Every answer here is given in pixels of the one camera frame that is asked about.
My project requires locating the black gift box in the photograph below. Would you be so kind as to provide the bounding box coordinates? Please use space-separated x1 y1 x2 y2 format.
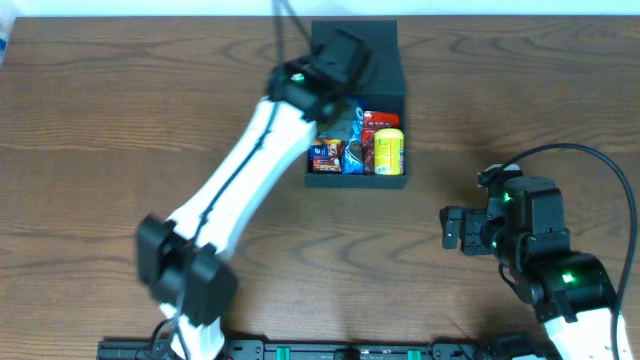
304 19 409 189

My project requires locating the red snack pouch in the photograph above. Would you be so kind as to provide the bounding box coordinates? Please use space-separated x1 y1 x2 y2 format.
362 111 400 175

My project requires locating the blue Oreo cookie pack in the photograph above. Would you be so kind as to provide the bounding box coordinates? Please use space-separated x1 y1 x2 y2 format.
342 98 364 175

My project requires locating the yellow Mentos gum bottle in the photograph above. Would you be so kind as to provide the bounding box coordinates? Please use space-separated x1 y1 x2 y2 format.
374 128 405 176

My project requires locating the blue Eclipse mints tin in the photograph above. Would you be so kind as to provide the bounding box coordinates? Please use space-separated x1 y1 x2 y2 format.
308 139 330 161

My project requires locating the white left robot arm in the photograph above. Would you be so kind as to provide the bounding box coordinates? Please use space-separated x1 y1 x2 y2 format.
136 28 372 359

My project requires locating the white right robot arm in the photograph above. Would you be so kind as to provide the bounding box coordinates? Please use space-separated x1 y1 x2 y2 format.
439 165 632 359

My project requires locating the red Hello Panda box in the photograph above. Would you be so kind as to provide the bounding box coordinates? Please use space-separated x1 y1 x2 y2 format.
309 138 343 174

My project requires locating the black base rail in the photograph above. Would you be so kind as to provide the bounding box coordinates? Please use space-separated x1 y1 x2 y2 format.
96 338 561 360

